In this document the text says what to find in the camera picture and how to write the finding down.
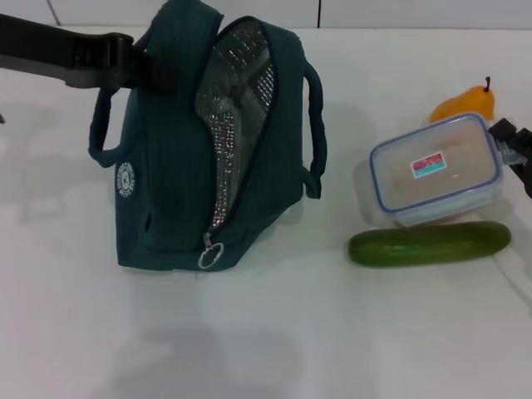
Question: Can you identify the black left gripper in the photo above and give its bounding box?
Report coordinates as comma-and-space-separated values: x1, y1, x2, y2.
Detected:
0, 12, 179, 92

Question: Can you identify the orange pear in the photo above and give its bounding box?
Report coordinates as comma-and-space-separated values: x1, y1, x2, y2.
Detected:
428, 76, 497, 125

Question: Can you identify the clear plastic food container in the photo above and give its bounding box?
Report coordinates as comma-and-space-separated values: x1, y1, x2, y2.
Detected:
369, 111, 505, 228

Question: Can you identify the green cucumber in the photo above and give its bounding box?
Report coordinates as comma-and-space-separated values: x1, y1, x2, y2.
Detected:
347, 220, 512, 268

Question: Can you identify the dark teal insulated lunch bag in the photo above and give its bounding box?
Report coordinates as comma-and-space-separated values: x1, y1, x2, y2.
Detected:
86, 0, 325, 273

